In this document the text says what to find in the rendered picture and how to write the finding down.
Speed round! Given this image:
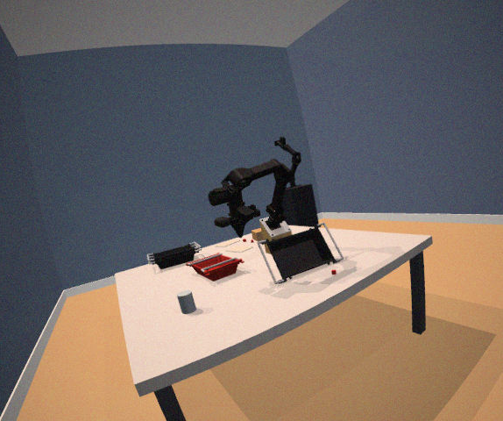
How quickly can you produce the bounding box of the red plastic tray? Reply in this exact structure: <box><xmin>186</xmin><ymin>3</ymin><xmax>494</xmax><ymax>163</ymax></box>
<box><xmin>186</xmin><ymin>254</ymin><xmax>244</xmax><ymax>282</ymax></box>

